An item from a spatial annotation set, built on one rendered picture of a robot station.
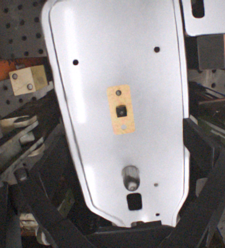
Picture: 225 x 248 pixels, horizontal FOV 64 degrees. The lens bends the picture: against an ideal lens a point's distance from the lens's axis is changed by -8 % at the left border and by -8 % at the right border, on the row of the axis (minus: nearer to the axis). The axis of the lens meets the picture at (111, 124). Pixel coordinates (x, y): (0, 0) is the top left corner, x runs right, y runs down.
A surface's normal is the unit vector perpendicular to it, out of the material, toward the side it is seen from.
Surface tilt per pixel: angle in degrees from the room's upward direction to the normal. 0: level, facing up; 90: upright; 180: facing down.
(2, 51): 0
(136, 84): 0
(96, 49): 0
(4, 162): 81
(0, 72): 90
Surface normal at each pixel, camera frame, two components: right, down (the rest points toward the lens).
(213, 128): -0.97, 0.22
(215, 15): -0.02, 0.34
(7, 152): 0.97, -0.09
